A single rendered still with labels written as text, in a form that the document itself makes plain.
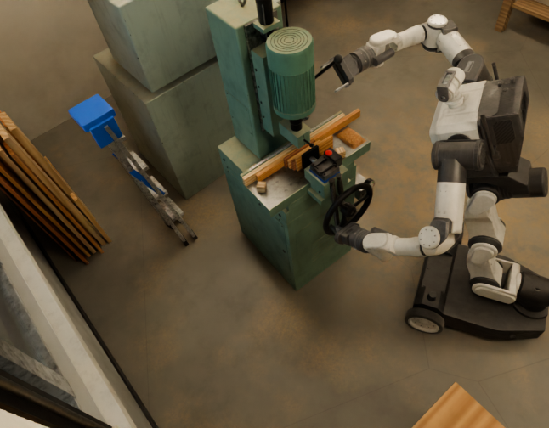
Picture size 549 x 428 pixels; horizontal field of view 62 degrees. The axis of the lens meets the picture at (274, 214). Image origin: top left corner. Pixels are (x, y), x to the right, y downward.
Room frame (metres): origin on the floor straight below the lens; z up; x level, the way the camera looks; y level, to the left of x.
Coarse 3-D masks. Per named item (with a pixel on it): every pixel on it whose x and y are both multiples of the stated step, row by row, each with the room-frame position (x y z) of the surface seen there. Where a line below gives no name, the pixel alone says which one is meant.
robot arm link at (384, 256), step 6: (372, 228) 0.94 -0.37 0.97; (378, 228) 0.93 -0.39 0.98; (360, 234) 0.93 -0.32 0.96; (366, 234) 0.92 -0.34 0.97; (360, 240) 0.90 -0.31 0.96; (360, 246) 0.89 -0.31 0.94; (366, 252) 0.88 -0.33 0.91; (372, 252) 0.84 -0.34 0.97; (378, 252) 0.83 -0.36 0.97; (384, 252) 0.83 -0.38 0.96; (384, 258) 0.83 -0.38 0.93; (390, 258) 0.82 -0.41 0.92
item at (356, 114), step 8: (352, 112) 1.63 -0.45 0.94; (344, 120) 1.59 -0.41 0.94; (352, 120) 1.61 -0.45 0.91; (328, 128) 1.55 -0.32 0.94; (336, 128) 1.56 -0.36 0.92; (320, 136) 1.51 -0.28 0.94; (280, 160) 1.40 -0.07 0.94; (264, 168) 1.37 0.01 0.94; (272, 168) 1.37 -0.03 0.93; (256, 176) 1.34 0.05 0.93; (264, 176) 1.35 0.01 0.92
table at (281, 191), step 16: (352, 128) 1.56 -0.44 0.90; (336, 144) 1.48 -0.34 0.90; (368, 144) 1.45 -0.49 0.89; (352, 160) 1.40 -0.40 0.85; (272, 176) 1.35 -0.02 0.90; (288, 176) 1.34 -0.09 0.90; (304, 176) 1.32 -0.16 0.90; (256, 192) 1.28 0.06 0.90; (272, 192) 1.26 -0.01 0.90; (288, 192) 1.25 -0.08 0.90; (304, 192) 1.26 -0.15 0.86; (336, 192) 1.23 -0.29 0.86; (272, 208) 1.17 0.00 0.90
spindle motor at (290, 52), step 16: (288, 32) 1.50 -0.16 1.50; (304, 32) 1.48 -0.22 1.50; (272, 48) 1.42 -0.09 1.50; (288, 48) 1.41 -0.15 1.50; (304, 48) 1.39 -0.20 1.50; (272, 64) 1.41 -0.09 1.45; (288, 64) 1.37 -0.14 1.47; (304, 64) 1.38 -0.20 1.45; (272, 80) 1.43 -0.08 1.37; (288, 80) 1.38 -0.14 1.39; (304, 80) 1.38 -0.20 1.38; (272, 96) 1.46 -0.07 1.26; (288, 96) 1.38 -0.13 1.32; (304, 96) 1.38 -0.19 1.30; (288, 112) 1.38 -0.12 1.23; (304, 112) 1.38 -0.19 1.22
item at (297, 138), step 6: (282, 120) 1.52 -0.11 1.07; (288, 120) 1.52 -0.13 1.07; (282, 126) 1.49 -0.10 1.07; (288, 126) 1.48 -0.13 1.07; (282, 132) 1.49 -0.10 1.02; (288, 132) 1.45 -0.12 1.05; (294, 132) 1.43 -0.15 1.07; (300, 132) 1.42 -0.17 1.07; (306, 132) 1.42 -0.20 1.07; (288, 138) 1.46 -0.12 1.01; (294, 138) 1.42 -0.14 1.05; (300, 138) 1.40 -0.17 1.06; (306, 138) 1.42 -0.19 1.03; (294, 144) 1.42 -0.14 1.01; (300, 144) 1.40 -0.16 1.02
